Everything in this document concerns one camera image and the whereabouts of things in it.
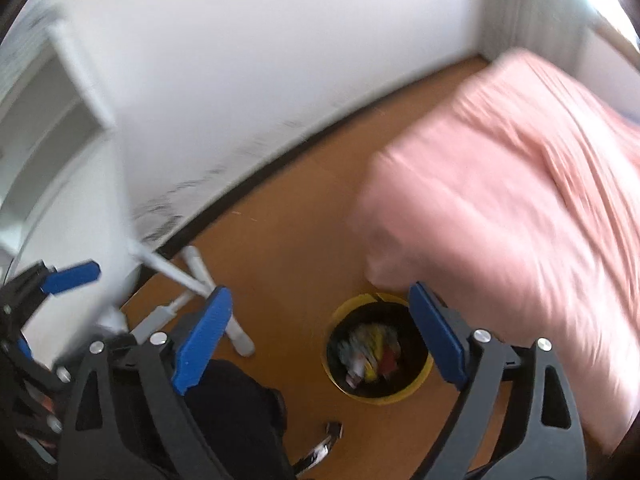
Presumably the white desk leg frame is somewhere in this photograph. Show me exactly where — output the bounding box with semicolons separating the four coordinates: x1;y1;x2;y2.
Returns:
98;238;257;359

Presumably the pink bed blanket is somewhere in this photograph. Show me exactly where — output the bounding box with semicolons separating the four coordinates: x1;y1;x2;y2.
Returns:
350;49;639;452

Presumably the trash inside bin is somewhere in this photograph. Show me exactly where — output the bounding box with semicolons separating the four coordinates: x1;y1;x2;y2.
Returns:
337;324;401;389

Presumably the grey window curtain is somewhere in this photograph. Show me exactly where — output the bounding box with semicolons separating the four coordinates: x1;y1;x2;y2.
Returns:
478;0;593;74

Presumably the black round trash bin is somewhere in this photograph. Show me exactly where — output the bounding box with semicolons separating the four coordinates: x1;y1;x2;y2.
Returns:
323;292;434;405

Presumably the grey desk shelf unit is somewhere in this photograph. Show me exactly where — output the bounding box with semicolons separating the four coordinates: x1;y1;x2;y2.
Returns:
0;8;137;340

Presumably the chrome chair base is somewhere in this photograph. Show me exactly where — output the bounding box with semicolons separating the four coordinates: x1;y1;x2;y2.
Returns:
292;420;344;478

